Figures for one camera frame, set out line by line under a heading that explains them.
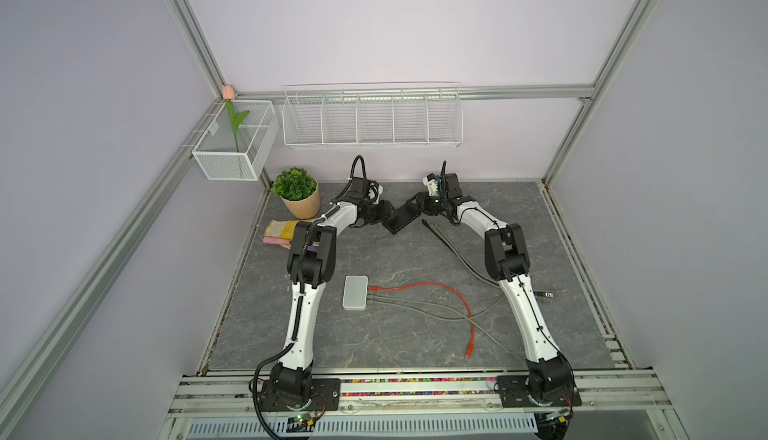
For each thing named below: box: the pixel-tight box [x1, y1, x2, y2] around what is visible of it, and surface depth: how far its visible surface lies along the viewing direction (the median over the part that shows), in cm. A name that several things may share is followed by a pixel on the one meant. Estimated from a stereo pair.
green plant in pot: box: [273, 167, 321, 220], surface depth 104 cm
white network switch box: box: [342, 275, 368, 311], surface depth 91 cm
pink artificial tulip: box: [222, 84, 250, 152], surface depth 92 cm
